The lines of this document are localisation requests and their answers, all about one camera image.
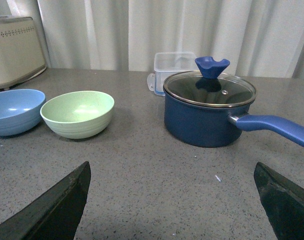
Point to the glass pot lid blue knob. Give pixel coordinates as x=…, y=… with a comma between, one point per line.
x=209, y=86

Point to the clear plastic food container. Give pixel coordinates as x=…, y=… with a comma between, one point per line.
x=167, y=64

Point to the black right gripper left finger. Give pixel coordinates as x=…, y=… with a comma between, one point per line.
x=56, y=214

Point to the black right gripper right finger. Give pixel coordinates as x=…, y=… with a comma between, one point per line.
x=283, y=202

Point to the light blue bowl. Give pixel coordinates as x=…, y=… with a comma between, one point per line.
x=20, y=110

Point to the cream toaster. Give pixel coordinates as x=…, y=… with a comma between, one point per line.
x=21, y=56

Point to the dark blue saucepan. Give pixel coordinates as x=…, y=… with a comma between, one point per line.
x=213, y=127

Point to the light green bowl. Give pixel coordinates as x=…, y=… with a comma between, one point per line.
x=79, y=114

